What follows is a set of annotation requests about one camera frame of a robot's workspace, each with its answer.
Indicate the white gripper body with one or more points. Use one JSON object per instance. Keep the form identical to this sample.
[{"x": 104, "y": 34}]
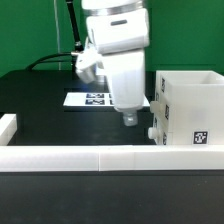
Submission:
[{"x": 120, "y": 41}]

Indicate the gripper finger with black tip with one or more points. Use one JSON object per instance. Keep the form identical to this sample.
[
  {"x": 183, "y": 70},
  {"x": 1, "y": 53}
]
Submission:
[{"x": 130, "y": 118}]

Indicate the white front drawer box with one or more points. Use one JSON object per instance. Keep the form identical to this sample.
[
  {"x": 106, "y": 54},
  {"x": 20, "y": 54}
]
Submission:
[{"x": 158, "y": 135}]

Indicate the white drawer box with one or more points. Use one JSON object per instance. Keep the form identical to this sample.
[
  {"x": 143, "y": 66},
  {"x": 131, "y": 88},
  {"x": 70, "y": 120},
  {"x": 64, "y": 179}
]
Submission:
[
  {"x": 160, "y": 106},
  {"x": 158, "y": 135}
]

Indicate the white drawer cabinet frame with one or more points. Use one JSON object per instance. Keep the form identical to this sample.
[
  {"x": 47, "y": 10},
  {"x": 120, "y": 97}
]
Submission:
[{"x": 196, "y": 100}]

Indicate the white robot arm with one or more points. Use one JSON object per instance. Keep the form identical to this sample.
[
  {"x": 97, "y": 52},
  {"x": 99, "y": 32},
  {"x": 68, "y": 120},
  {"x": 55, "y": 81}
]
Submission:
[{"x": 88, "y": 62}]

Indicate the white marker tag sheet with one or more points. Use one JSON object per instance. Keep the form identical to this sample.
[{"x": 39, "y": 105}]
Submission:
[{"x": 83, "y": 99}]

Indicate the white U-shaped fence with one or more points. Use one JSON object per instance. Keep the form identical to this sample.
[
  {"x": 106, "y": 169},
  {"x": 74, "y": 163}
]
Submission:
[{"x": 102, "y": 158}]

